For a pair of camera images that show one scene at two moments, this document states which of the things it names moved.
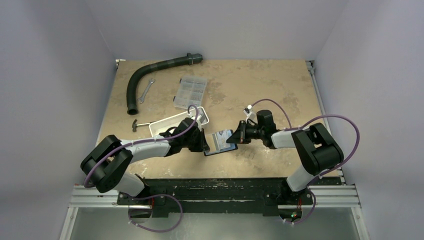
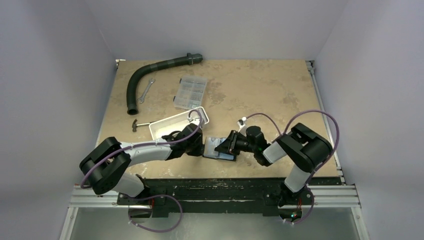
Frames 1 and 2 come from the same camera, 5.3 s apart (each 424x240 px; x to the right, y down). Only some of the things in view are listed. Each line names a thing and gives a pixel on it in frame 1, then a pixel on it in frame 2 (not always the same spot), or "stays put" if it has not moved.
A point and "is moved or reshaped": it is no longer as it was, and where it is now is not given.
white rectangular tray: [164, 127] stays put
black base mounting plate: [239, 195] stays put
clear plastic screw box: [190, 90] stays put
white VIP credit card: [222, 136] is moved or reshaped
